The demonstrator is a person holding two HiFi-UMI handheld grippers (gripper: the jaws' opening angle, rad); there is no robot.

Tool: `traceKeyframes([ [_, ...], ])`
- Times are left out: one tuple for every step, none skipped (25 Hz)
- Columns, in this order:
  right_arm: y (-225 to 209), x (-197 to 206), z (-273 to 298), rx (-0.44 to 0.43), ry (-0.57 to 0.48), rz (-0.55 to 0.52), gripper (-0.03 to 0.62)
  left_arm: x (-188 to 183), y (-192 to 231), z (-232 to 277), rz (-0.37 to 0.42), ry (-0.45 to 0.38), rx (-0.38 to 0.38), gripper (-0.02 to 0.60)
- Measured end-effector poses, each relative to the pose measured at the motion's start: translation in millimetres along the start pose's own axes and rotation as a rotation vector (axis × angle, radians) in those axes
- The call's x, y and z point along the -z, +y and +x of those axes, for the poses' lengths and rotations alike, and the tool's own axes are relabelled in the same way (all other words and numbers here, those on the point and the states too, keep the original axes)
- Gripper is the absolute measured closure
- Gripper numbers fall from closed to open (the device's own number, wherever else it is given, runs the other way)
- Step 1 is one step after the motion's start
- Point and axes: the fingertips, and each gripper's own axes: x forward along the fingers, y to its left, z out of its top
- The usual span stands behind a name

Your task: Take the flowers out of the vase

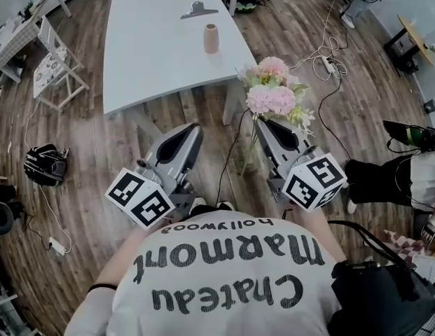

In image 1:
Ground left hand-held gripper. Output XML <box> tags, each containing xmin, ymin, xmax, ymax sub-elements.
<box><xmin>104</xmin><ymin>122</ymin><xmax>205</xmax><ymax>230</ymax></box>

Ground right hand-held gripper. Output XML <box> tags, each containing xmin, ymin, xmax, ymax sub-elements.
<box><xmin>255</xmin><ymin>118</ymin><xmax>348</xmax><ymax>211</ymax></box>

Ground pink artificial flowers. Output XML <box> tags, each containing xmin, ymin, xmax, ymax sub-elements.
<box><xmin>237</xmin><ymin>56</ymin><xmax>316</xmax><ymax>177</ymax></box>

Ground pink ceramic vase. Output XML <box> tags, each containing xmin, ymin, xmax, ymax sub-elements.
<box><xmin>202</xmin><ymin>23</ymin><xmax>220</xmax><ymax>55</ymax></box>

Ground person's right forearm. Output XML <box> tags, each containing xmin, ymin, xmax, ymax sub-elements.
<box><xmin>290</xmin><ymin>206</ymin><xmax>346</xmax><ymax>263</ymax></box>

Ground person's left forearm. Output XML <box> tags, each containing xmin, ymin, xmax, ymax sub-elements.
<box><xmin>93</xmin><ymin>218</ymin><xmax>152</xmax><ymax>291</ymax></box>

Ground person's shoes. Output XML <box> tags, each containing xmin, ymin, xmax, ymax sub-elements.
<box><xmin>188</xmin><ymin>196</ymin><xmax>236</xmax><ymax>217</ymax></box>

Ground red checkered cloth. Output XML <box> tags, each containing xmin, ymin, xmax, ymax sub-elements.
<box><xmin>382</xmin><ymin>228</ymin><xmax>429</xmax><ymax>270</ymax></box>

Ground white power strip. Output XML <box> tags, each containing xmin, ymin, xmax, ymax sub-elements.
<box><xmin>48</xmin><ymin>236</ymin><xmax>70</xmax><ymax>258</ymax></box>
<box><xmin>319</xmin><ymin>55</ymin><xmax>340</xmax><ymax>76</ymax></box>

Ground person's white printed shirt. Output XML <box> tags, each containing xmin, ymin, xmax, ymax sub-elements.
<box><xmin>64</xmin><ymin>209</ymin><xmax>345</xmax><ymax>336</ymax></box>

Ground black backpack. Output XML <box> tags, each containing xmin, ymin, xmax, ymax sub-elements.
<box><xmin>23</xmin><ymin>143</ymin><xmax>71</xmax><ymax>189</ymax></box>

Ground black wrist band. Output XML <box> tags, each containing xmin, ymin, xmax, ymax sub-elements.
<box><xmin>86</xmin><ymin>283</ymin><xmax>119</xmax><ymax>294</ymax></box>

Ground large metal clip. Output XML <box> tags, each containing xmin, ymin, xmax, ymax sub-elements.
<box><xmin>179</xmin><ymin>1</ymin><xmax>219</xmax><ymax>20</ymax></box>

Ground white chair with floral cushion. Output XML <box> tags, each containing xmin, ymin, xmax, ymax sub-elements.
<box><xmin>32</xmin><ymin>15</ymin><xmax>91</xmax><ymax>113</ymax></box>

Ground black office chair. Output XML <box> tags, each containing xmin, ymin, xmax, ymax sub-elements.
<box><xmin>0</xmin><ymin>183</ymin><xmax>26</xmax><ymax>238</ymax></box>

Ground round wooden table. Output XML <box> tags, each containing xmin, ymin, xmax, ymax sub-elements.
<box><xmin>396</xmin><ymin>13</ymin><xmax>435</xmax><ymax>68</ymax></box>

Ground table with checkered cloth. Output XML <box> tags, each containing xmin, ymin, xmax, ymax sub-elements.
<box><xmin>0</xmin><ymin>20</ymin><xmax>41</xmax><ymax>84</ymax></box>

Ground black cable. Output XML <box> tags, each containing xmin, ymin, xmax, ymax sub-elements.
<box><xmin>215</xmin><ymin>109</ymin><xmax>249</xmax><ymax>209</ymax></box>

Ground white cable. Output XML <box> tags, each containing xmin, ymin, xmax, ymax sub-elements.
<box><xmin>23</xmin><ymin>99</ymin><xmax>74</xmax><ymax>255</ymax></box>
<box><xmin>288</xmin><ymin>0</ymin><xmax>350</xmax><ymax>82</ymax></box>

